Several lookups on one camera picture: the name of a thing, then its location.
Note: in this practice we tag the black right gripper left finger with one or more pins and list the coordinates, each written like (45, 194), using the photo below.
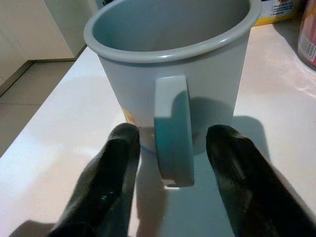
(103, 177)

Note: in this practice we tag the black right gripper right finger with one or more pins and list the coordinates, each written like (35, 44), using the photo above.
(247, 177)

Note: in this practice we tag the white mug with blue inside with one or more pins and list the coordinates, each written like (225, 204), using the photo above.
(170, 81)

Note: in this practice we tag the white cabinet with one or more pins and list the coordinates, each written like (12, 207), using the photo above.
(32, 34)

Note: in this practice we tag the yellow and white box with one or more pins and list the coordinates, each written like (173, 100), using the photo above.
(276, 12)

